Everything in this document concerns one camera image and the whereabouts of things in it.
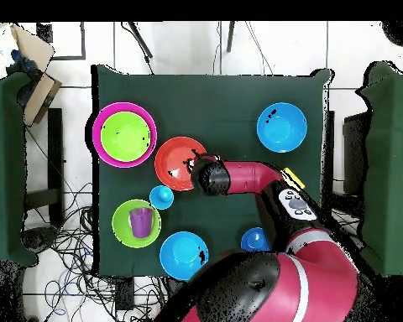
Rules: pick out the orange bowl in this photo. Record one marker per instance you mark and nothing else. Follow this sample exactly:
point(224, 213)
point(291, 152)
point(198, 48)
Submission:
point(173, 161)

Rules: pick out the light blue cup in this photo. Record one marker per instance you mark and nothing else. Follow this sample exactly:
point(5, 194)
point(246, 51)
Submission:
point(161, 197)

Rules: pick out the lime green bowl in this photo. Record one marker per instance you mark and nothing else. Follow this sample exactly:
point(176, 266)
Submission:
point(126, 136)
point(121, 231)

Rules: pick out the pink bowl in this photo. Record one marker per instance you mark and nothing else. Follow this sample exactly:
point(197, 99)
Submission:
point(96, 137)

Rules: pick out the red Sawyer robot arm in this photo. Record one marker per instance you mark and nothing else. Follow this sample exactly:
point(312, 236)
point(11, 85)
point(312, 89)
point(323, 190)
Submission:
point(248, 174)

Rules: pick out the purple cup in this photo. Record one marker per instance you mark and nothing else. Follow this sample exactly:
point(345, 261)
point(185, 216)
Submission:
point(141, 223)

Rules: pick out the dark green tablecloth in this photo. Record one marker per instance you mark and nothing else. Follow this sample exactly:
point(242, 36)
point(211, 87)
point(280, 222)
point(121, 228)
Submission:
point(221, 100)

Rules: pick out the small dark blue bowl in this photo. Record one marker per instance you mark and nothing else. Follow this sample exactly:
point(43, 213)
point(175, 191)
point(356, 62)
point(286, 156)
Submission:
point(253, 239)

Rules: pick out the light blue bowl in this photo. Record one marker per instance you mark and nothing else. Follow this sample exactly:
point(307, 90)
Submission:
point(181, 256)
point(282, 127)

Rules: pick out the yellow cup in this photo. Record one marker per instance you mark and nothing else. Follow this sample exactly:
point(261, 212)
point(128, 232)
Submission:
point(294, 177)

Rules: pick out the black power strip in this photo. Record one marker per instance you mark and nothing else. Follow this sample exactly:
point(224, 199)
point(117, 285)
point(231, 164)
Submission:
point(125, 295)

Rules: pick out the black tripod leg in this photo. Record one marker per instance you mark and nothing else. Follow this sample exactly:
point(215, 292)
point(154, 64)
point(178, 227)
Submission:
point(140, 40)
point(230, 37)

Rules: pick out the black bench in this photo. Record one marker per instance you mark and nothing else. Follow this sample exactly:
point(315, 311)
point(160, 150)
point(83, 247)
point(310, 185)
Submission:
point(55, 167)

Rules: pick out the dark green cloth-covered table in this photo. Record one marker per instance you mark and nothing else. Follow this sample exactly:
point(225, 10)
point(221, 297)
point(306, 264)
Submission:
point(3, 167)
point(389, 167)

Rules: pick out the brown cardboard box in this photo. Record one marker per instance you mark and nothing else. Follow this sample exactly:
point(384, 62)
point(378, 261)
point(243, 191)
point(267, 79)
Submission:
point(37, 50)

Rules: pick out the blue cloth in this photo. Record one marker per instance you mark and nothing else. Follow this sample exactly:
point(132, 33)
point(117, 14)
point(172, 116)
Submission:
point(23, 63)

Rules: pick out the black round object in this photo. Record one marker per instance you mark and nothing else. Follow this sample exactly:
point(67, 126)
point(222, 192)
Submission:
point(401, 32)

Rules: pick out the black pedestal foot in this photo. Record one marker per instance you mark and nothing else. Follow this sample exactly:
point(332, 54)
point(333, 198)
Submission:
point(40, 238)

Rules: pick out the black metal frame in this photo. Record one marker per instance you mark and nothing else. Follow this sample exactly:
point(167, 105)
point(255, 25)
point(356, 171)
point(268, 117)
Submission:
point(83, 40)

